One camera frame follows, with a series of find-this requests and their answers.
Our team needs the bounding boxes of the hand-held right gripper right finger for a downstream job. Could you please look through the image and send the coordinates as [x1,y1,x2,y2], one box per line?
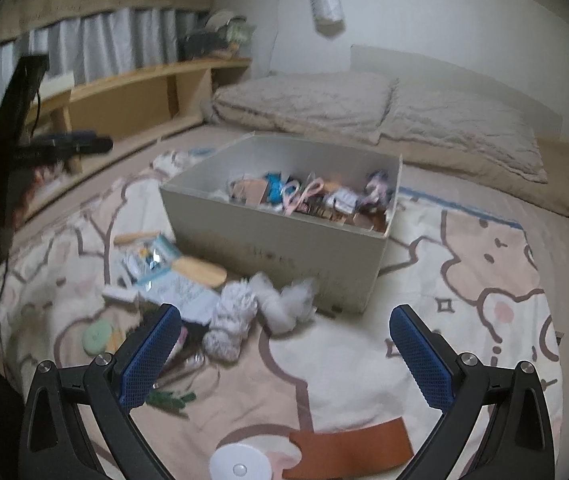
[389,304,555,480]

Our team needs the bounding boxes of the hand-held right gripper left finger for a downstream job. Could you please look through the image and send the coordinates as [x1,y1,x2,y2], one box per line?
[18,303,184,480]

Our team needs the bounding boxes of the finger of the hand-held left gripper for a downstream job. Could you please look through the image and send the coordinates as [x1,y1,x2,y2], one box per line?
[32,131,99,150]
[67,137,114,161]

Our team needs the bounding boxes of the white cardboard shoe box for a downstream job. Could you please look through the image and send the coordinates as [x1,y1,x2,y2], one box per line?
[159,131,404,315]

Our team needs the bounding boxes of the flat wooden piece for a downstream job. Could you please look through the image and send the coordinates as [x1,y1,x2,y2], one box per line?
[107,327,132,356]

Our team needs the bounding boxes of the wooden shelf unit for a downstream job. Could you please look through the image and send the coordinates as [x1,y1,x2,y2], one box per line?
[0,56,252,281]

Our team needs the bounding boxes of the green clothespin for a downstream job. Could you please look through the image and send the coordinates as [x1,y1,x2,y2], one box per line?
[145,391,198,411]

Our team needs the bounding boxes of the mint green disc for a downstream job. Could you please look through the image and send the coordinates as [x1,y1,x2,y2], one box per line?
[81,321,114,356]

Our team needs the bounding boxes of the white board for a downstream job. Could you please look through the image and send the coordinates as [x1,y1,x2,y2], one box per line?
[44,71,76,95]

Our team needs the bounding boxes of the printed cartoon blanket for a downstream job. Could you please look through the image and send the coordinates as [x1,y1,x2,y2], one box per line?
[0,147,565,480]

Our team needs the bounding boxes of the printed paper note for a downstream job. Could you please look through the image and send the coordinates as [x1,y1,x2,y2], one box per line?
[139,277,221,326]

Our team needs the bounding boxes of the white knit scrunchie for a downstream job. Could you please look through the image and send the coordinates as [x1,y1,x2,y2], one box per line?
[202,280,260,365]

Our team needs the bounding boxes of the clear face mask packet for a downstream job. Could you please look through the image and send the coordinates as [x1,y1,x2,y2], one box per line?
[117,237,182,293]

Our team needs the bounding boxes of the oval wooden brush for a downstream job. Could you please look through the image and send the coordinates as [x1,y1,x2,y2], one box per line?
[177,255,228,290]

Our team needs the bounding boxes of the wooden block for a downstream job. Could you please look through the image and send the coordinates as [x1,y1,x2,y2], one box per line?
[113,231,162,247]

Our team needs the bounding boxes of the grey curtain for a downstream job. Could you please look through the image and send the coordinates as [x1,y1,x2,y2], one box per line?
[0,7,212,136]

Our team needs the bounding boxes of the white tape measure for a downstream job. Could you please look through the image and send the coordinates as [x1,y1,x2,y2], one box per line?
[208,442,271,480]

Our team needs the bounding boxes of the dark bag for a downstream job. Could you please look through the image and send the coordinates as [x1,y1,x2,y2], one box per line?
[179,30,228,61]

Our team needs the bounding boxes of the brown card case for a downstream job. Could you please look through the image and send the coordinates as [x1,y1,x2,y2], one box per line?
[229,177,270,203]

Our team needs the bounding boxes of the clear labelled pouch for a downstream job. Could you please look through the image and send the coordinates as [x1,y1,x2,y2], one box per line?
[327,187,358,213]

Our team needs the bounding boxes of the white visor cap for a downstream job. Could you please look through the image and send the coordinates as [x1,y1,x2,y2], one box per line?
[203,9,240,31]

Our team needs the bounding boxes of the pink and black crochet toy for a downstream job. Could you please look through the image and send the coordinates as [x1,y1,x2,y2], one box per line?
[362,169,395,206]

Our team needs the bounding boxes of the teal small item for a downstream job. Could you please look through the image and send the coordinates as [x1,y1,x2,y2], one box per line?
[264,172,285,201]

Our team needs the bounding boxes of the clear plastic container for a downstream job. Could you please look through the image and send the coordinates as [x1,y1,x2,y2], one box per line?
[227,17,258,53]

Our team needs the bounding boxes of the pink scissors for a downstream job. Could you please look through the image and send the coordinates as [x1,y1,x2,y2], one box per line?
[282,175,325,213]

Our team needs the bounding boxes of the beige mattress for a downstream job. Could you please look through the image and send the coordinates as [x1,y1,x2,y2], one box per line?
[199,100,569,233]

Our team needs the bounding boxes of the beige quilted pillow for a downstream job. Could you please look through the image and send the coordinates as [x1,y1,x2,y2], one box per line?
[379,77,549,184]
[212,71,399,145]

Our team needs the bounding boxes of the white hanging bag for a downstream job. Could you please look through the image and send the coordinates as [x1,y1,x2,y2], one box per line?
[309,0,346,37]

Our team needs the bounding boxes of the brown leather strap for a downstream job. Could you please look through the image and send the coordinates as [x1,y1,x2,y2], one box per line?
[282,417,415,480]

